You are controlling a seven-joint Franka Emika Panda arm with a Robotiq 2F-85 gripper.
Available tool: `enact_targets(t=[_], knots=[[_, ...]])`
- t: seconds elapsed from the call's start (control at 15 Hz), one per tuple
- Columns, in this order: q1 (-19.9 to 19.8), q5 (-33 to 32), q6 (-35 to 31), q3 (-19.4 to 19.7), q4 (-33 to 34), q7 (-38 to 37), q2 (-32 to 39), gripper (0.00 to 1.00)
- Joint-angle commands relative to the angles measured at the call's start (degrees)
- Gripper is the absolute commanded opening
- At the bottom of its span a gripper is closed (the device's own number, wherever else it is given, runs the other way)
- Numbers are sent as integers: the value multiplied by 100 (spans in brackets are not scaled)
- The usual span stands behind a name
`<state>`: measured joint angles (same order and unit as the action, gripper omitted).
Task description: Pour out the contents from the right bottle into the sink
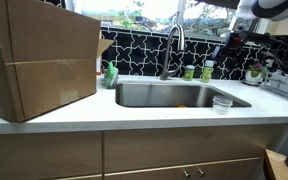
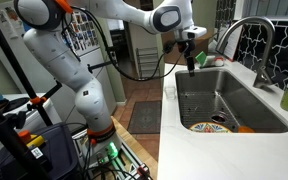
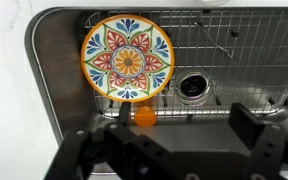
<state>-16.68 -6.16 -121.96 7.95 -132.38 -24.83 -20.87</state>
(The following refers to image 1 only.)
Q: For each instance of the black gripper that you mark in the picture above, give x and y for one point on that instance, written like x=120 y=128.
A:
x=247 y=39

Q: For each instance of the tall green soap bottle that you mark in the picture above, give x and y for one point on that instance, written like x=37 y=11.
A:
x=207 y=74

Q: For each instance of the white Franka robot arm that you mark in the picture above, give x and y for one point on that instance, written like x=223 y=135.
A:
x=244 y=8

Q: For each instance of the short green soap bottle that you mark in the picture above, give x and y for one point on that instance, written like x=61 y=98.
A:
x=188 y=75

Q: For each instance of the stainless steel sink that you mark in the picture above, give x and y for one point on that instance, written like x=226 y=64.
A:
x=157 y=95

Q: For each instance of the potted plant in white pot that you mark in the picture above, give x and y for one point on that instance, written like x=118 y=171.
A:
x=252 y=78

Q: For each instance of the clear plastic cup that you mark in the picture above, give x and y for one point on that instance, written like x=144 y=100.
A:
x=222 y=106

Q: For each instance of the brushed steel gooseneck faucet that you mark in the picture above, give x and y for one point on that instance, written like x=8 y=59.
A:
x=165 y=63

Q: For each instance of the orange fruit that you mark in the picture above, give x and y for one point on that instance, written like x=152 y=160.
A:
x=182 y=106

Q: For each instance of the metal dish rack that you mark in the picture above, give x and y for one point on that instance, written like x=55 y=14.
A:
x=285 y=86

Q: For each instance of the clear sponge holder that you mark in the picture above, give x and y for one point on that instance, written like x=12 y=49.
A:
x=114 y=83

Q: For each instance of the green sponge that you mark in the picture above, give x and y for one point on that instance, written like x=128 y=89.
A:
x=110 y=71

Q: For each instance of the round metal cabinet knob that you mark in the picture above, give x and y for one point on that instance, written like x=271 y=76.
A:
x=186 y=173
x=201 y=172

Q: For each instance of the wooden kitchen cabinet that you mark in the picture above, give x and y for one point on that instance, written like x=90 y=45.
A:
x=150 y=150

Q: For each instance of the wooden table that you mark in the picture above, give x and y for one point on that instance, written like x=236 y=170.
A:
x=277 y=166

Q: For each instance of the large cardboard box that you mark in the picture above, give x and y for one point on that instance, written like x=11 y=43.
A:
x=44 y=60

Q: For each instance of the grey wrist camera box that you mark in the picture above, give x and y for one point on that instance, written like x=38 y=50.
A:
x=244 y=24

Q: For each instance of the window with white frame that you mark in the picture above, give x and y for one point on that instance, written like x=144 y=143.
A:
x=157 y=11

